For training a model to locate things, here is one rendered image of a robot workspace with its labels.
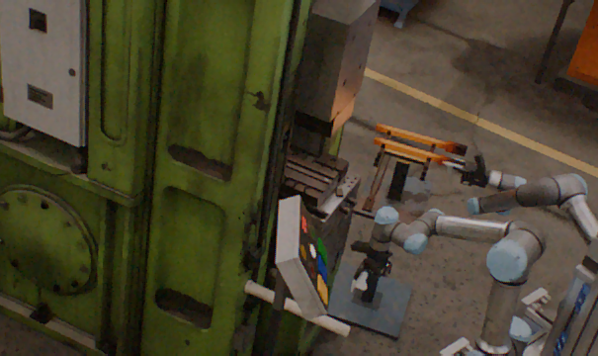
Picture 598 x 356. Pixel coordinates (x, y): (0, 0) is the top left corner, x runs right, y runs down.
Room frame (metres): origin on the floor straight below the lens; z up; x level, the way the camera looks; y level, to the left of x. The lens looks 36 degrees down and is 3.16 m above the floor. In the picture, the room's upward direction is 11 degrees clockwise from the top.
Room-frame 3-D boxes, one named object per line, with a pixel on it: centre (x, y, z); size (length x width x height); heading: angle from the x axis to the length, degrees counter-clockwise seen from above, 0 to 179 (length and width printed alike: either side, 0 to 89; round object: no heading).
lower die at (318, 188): (3.08, 0.09, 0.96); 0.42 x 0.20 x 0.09; 71
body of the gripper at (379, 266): (2.50, -0.31, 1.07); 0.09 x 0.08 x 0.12; 48
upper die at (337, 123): (3.08, 0.09, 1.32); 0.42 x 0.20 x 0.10; 71
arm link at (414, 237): (2.47, -0.40, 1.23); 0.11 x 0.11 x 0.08; 56
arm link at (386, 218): (2.51, -0.31, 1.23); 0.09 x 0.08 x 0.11; 56
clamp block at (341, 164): (3.20, -0.11, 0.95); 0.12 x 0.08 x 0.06; 71
